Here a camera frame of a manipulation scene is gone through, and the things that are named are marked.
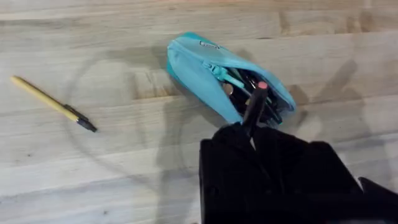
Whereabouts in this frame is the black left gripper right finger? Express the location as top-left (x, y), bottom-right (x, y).
top-left (252, 126), bottom-right (364, 224)

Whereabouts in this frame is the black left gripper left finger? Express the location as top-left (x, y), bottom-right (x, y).
top-left (198, 122), bottom-right (289, 224)

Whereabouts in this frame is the black pen with pink end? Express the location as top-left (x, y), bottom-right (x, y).
top-left (241, 81), bottom-right (269, 138)

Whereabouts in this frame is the teal soft zip bag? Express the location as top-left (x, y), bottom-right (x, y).
top-left (166, 31), bottom-right (297, 127)

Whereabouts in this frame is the yellow pen with black tip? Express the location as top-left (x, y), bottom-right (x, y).
top-left (9, 75), bottom-right (98, 133)

